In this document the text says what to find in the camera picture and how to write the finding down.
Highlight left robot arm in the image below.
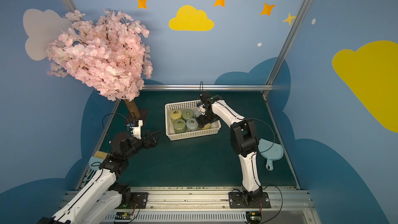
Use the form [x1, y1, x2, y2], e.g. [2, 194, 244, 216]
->
[38, 131, 161, 224]

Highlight yellow canister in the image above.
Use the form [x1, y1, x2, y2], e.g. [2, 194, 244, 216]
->
[201, 123, 211, 130]

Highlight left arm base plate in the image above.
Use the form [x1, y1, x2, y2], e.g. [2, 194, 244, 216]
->
[117, 192, 149, 209]

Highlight pink cherry blossom tree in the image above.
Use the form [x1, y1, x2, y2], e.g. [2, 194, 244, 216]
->
[47, 10, 153, 102]

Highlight left controller board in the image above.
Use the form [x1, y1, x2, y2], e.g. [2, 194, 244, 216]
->
[115, 212, 134, 222]

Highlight right controller board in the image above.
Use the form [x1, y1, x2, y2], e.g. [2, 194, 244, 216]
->
[245, 212, 262, 224]

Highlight aluminium front rail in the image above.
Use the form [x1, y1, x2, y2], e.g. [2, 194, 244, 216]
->
[59, 186, 320, 224]

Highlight green canister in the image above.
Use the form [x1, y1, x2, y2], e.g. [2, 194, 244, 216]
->
[182, 109, 195, 121]
[173, 119, 187, 134]

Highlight controller board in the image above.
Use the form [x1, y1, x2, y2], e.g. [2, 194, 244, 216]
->
[115, 212, 134, 222]
[245, 212, 262, 224]

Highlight dark metal tree base plate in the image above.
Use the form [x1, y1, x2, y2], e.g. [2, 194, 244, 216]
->
[126, 108, 149, 125]

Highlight light blue dustpan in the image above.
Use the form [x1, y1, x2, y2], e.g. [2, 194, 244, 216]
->
[258, 139, 284, 171]

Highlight light blue canister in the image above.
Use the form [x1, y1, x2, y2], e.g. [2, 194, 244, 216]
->
[194, 108, 202, 118]

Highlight yellow-green canister back left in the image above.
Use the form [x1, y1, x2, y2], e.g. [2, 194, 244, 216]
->
[170, 109, 182, 123]

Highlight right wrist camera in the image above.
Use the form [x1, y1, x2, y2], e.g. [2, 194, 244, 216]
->
[198, 102, 207, 115]

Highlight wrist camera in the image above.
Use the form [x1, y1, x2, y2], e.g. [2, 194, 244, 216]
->
[127, 120, 143, 140]
[198, 102, 207, 115]

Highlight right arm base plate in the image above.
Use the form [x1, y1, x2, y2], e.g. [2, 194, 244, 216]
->
[228, 191, 271, 209]

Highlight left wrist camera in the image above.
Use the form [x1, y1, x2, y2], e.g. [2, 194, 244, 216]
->
[127, 120, 143, 140]

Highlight aluminium back frame bar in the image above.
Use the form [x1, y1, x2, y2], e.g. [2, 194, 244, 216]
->
[143, 85, 273, 91]

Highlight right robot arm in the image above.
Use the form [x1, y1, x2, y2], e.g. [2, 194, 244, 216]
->
[197, 92, 263, 205]

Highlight white perforated plastic basket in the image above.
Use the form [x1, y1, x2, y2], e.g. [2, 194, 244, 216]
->
[164, 100, 221, 141]

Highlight light blue hand brush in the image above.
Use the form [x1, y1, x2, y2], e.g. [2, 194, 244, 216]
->
[88, 151, 108, 171]

